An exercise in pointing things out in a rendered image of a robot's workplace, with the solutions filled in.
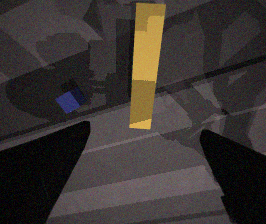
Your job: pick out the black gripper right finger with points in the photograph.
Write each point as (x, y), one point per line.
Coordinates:
(241, 174)

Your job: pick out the yellow bar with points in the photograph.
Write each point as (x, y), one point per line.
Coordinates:
(147, 43)

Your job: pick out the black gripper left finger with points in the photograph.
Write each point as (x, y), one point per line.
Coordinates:
(33, 174)

